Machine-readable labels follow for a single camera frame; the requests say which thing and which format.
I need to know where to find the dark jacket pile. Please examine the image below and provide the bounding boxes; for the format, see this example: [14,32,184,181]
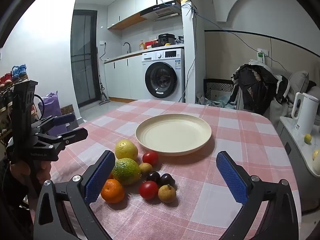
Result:
[230,64,290,115]

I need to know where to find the wooden shoe rack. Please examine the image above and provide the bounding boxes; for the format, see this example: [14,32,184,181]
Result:
[0,76,29,140]

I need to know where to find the black patterned crate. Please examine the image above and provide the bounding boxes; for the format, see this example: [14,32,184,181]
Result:
[203,78,237,105]

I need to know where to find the white washing machine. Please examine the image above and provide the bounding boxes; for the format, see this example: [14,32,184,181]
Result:
[142,48,185,103]

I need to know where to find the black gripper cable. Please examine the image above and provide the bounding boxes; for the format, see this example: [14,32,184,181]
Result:
[34,94,45,120]

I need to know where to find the grey side cabinet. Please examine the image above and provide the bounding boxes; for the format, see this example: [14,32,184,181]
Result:
[276,116,320,214]

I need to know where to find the red shoe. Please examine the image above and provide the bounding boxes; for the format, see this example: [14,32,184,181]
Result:
[0,73,13,87]

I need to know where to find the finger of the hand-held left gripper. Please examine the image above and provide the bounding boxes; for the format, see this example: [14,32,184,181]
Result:
[32,113,76,132]
[34,127,88,153]

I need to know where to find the white kitchen base cabinet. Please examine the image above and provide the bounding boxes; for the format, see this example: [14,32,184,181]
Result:
[104,50,145,100]

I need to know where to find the wall socket with green plug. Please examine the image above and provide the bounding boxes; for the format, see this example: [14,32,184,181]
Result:
[257,47,269,64]

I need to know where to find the purple plastic bag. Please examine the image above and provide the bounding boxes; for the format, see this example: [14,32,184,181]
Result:
[38,91,62,135]

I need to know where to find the dark purple plum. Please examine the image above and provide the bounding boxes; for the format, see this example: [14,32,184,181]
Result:
[159,173,176,188]
[146,171,161,184]

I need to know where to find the cream round plate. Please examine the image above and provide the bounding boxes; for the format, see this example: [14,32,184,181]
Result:
[135,114,212,156]

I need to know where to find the red tomato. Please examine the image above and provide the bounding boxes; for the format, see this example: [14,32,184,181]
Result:
[142,151,159,166]
[139,181,159,200]

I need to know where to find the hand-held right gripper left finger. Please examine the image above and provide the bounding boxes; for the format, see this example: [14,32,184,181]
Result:
[34,150,116,240]

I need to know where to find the steel range hood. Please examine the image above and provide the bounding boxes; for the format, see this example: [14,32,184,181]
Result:
[140,0,182,22]

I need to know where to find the pink checked tablecloth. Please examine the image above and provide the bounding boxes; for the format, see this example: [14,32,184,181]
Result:
[51,99,300,240]

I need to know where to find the grey floor mop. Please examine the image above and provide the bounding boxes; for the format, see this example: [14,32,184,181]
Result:
[96,47,110,105]

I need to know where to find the small brown longan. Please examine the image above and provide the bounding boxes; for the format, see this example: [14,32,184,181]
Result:
[139,162,153,176]
[158,184,177,203]

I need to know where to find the white wall cabinets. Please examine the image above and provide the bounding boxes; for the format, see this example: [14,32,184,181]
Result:
[107,0,157,30]

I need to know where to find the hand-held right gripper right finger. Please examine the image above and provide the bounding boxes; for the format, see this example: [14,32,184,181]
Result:
[216,151,300,240]

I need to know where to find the black pressure cooker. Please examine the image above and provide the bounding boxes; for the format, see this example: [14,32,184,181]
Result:
[158,33,177,47]

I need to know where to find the dark glass door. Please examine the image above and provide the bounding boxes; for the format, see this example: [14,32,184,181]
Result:
[71,9,98,109]

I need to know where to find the yellow lemon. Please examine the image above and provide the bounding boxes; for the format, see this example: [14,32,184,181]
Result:
[115,140,139,165]

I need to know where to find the patterned cardboard box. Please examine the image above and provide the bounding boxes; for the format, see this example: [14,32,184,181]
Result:
[60,104,80,128]

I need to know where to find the white electric kettle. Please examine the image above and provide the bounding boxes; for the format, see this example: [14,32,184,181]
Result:
[291,92,320,135]

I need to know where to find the green orange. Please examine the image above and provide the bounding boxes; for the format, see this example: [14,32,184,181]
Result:
[112,158,141,186]

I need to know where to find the person's left hand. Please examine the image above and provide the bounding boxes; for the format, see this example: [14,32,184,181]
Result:
[9,160,52,188]

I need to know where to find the grey cushion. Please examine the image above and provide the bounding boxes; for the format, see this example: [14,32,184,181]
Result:
[287,70,310,103]

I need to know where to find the pale blue plastic bag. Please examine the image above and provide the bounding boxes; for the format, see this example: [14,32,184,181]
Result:
[196,92,237,109]

